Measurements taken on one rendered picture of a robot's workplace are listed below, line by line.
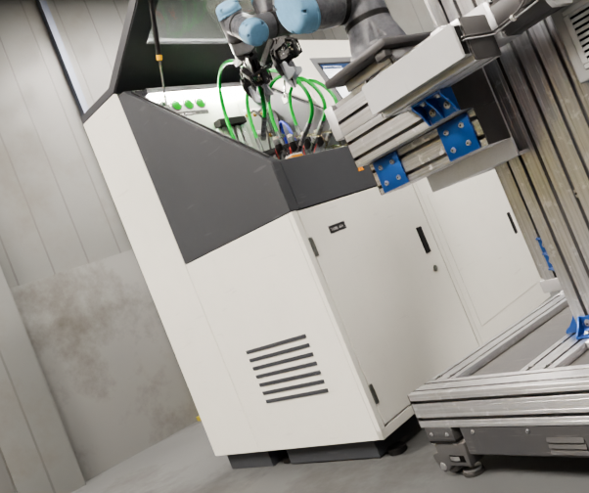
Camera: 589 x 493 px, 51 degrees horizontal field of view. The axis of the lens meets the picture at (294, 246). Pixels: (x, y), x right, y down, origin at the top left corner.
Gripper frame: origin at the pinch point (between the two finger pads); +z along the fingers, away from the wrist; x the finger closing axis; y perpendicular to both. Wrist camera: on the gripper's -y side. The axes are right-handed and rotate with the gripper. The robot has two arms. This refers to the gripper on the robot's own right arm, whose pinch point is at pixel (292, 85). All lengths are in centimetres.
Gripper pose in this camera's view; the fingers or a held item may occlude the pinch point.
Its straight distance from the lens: 220.2
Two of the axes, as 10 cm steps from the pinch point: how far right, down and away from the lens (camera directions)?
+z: 3.8, 9.3, -0.3
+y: 6.6, -2.9, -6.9
